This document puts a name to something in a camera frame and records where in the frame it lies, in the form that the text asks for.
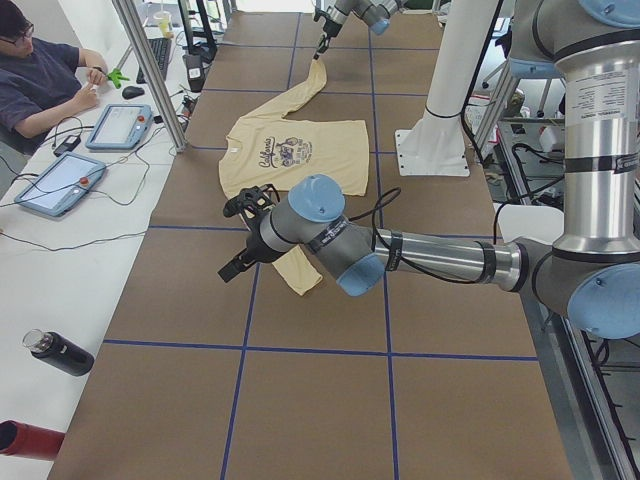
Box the person's left hand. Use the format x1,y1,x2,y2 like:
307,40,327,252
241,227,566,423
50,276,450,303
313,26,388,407
72,84,99,111

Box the seated person in blue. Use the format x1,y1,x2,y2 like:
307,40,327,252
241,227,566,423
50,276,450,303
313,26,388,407
1,1,108,155

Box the person's right hand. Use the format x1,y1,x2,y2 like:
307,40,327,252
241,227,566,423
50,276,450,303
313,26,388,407
86,66,107,86

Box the far blue teach pendant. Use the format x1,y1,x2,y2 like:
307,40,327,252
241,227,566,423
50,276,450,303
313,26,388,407
85,104,153,151

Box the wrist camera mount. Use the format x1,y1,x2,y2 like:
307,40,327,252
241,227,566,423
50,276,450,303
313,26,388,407
223,183,280,229

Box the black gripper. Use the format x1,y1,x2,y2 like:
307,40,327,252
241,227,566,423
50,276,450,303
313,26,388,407
313,9,345,60
218,219,285,283

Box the beige long-sleeve graphic shirt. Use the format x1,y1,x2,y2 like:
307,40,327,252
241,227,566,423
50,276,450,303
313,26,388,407
219,59,384,296

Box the yellow drink cup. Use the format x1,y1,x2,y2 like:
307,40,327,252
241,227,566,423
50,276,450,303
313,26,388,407
154,11,173,39

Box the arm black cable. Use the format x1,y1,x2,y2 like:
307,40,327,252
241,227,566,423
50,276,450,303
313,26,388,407
344,186,496,285

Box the blue teach pendant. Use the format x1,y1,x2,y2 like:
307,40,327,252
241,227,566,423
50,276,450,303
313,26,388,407
85,104,153,151
14,152,107,217

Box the black water bottle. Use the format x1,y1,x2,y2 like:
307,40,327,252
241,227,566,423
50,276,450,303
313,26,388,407
22,329,94,377

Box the black computer mouse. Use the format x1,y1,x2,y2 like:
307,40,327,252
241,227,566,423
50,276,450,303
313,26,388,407
121,86,145,100

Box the red cylinder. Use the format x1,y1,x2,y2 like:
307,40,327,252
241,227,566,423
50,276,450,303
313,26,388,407
1,420,65,461

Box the black power adapter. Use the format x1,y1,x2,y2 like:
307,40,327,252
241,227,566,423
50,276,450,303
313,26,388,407
53,135,81,157

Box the aluminium frame post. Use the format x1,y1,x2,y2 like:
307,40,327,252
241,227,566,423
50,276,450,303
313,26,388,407
112,0,187,153

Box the near blue teach pendant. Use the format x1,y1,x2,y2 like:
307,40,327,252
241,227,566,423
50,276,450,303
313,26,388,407
14,152,107,217

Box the green plastic toy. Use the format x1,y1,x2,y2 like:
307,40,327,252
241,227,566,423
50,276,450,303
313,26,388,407
107,68,130,89

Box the black keyboard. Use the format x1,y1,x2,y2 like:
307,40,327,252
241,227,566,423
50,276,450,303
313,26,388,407
147,37,172,80

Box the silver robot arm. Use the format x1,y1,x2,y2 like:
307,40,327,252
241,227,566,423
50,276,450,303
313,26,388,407
313,0,406,60
220,1,639,339

